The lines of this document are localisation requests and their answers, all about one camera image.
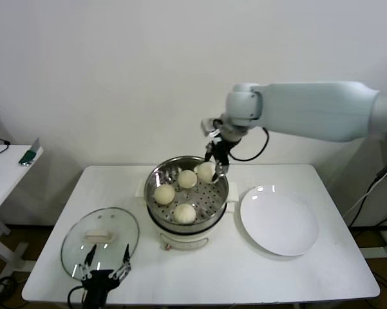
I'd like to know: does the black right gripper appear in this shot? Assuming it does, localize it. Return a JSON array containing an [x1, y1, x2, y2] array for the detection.
[[203, 136, 238, 182]]

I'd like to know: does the white steamed baozi bun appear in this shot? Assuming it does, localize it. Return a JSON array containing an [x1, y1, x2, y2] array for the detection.
[[173, 203, 196, 224], [177, 169, 198, 189], [153, 185, 176, 206], [196, 162, 217, 183]]

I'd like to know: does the green handled metal scraper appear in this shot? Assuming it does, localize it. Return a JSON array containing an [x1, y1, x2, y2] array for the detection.
[[17, 137, 41, 167]]

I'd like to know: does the glass lid with beige handle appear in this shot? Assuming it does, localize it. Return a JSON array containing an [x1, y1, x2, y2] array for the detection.
[[60, 207, 140, 283]]

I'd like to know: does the white side table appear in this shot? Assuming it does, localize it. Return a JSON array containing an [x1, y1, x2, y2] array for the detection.
[[0, 144, 44, 281]]

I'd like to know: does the perforated steel steamer basket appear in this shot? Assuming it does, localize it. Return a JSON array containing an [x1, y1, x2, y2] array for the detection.
[[144, 156, 229, 231]]

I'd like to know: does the stainless steel steamer pot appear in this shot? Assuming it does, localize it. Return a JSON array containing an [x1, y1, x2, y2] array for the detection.
[[134, 179, 239, 252]]

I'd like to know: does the black hanging cable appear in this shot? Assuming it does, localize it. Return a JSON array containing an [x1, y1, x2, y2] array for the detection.
[[347, 178, 387, 228]]

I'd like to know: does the beige cabinet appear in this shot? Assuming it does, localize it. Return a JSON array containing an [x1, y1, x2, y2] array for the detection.
[[349, 138, 387, 258]]

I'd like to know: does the white hanging cable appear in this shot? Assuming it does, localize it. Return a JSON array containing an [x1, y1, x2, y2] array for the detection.
[[346, 167, 387, 212]]

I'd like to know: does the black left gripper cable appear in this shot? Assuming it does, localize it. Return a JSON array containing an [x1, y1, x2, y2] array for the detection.
[[67, 285, 86, 306]]

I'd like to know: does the black floor cable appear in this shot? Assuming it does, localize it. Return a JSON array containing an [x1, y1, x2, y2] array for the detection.
[[0, 276, 19, 306]]

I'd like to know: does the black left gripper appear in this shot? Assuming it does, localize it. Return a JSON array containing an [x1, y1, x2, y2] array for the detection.
[[73, 243, 133, 309]]

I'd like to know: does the white round plate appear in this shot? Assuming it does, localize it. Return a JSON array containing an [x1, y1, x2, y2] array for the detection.
[[239, 185, 319, 257]]

